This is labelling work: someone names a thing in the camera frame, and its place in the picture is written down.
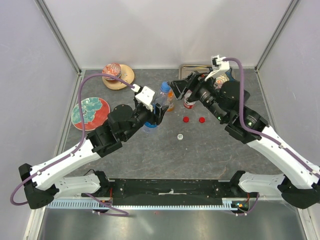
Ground red patterned bowl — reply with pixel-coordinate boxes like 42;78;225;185
102;62;122;78

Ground blue bottle cap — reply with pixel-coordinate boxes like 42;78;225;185
160;81;171;93

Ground blue star-shaped dish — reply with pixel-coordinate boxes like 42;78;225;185
219;68;236;81

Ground clear bottle red cap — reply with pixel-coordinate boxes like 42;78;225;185
183;90;196;109

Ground small patterned bowl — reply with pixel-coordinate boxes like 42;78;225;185
214;75;229;88

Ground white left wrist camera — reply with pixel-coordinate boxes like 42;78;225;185
131;84;156;112

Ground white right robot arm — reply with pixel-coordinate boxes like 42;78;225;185
167;71;320;209

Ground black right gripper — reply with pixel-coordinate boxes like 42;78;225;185
167;69;228;123

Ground orange drink bottle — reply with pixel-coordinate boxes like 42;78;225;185
167;90;175;112

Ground teal red floral plate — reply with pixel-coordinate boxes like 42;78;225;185
70;97;110;131

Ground beige floral plate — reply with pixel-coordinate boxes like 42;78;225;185
102;63;136;91

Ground white orange-bottle cap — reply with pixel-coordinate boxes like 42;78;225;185
177;133;184;141

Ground blue water bottle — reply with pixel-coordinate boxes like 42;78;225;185
142;81;172;133

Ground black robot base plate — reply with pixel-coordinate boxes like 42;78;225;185
81;177;261;206

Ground silver metal tray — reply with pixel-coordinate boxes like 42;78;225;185
178;64;212;80

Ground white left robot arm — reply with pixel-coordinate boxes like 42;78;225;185
18;103;168;210

